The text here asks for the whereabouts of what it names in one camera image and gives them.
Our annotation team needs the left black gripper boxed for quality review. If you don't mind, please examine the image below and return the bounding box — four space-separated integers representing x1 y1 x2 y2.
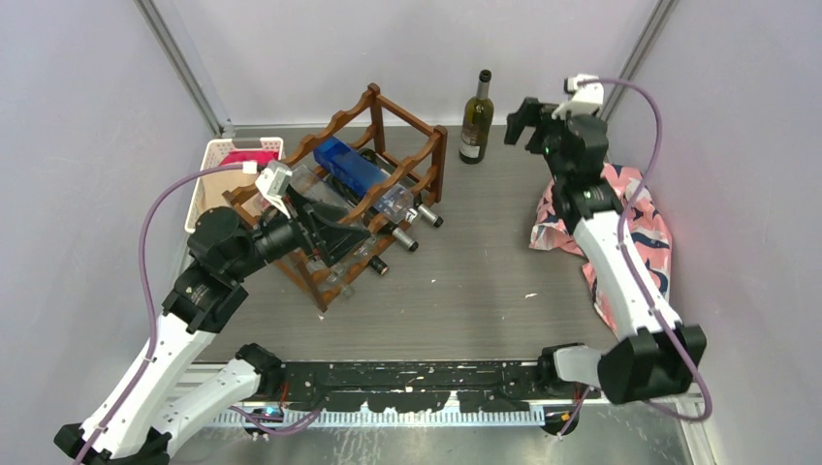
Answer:
226 184 369 281

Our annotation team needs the brown wooden wine rack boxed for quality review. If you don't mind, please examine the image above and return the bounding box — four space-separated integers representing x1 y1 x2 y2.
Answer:
223 83 450 314

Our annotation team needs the clear slim glass bottle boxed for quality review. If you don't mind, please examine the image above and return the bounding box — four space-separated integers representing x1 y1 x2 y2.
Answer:
253 192 356 299

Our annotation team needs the clear square slim bottle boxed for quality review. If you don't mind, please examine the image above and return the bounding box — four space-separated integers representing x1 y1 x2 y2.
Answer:
290 165 353 211

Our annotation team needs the dark wine bottle cream label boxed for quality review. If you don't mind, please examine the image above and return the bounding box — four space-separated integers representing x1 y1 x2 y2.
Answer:
379 221 419 252

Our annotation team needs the olive green wine bottle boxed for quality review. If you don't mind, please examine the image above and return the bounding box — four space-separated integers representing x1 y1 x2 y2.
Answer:
458 69 494 165

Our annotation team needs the blue clear square bottle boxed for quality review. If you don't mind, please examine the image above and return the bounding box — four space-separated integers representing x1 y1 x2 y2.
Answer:
313 137 414 223

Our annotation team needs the dark green wine bottle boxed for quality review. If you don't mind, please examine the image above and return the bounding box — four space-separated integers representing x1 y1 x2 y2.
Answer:
359 148 444 228

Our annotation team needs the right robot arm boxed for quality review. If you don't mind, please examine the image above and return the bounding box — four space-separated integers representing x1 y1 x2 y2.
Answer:
504 97 707 404

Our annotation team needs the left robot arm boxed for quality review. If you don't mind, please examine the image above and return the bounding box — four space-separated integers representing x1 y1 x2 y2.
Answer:
54 190 370 464

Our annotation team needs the beige cloth in basket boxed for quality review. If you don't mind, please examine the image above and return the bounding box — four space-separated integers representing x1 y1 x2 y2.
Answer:
195 170 257 216

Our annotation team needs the white perforated plastic basket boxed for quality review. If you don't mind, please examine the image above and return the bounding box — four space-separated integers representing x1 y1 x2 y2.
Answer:
184 137 284 233

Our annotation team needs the pink shark print cloth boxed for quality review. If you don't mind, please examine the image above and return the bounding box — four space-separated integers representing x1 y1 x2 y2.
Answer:
529 163 674 331

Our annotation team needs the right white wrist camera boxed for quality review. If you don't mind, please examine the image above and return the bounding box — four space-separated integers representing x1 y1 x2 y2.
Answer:
552 74 605 120

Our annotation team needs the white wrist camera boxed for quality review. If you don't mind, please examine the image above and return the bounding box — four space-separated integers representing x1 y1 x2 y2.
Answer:
552 74 605 120
241 160 293 219

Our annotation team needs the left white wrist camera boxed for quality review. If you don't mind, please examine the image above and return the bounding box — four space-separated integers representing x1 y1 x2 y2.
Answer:
241 160 293 219

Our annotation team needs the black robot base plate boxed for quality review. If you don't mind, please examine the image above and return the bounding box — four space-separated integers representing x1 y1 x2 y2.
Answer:
247 360 584 414

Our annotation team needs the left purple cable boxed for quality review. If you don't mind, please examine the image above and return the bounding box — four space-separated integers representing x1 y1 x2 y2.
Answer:
74 161 323 465

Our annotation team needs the white slotted cable duct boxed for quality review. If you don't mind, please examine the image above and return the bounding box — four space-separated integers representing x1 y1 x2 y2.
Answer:
211 406 547 429

